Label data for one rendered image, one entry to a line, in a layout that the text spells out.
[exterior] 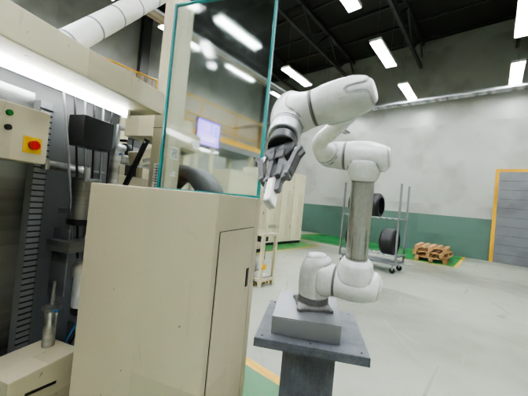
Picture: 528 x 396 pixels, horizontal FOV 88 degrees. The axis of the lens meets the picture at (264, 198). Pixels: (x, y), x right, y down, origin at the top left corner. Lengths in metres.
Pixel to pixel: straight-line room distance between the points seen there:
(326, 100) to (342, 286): 0.90
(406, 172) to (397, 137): 1.53
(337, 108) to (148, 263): 0.78
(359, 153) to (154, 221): 0.87
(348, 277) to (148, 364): 0.88
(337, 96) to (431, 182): 11.52
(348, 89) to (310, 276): 0.93
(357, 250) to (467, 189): 10.82
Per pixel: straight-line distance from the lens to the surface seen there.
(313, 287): 1.44
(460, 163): 12.22
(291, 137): 0.70
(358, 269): 1.36
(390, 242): 6.53
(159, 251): 1.01
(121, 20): 2.09
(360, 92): 0.77
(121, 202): 1.11
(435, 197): 12.15
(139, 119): 2.19
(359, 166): 1.27
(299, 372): 1.56
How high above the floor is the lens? 1.26
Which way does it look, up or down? 1 degrees up
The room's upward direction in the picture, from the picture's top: 5 degrees clockwise
